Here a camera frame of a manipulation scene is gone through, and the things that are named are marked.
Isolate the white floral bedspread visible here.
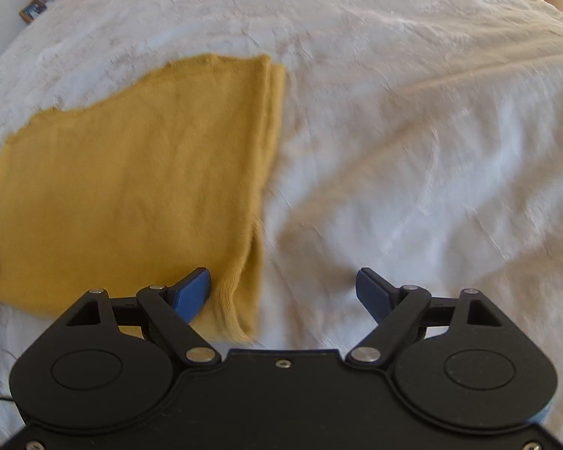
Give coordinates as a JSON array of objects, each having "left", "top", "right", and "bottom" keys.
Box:
[{"left": 0, "top": 0, "right": 563, "bottom": 442}]

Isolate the wooden picture frame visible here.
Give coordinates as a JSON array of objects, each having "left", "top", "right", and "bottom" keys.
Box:
[{"left": 19, "top": 0, "right": 47, "bottom": 24}]

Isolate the mustard yellow knit sweater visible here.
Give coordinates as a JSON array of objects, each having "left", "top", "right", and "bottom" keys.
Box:
[{"left": 0, "top": 54, "right": 287, "bottom": 341}]

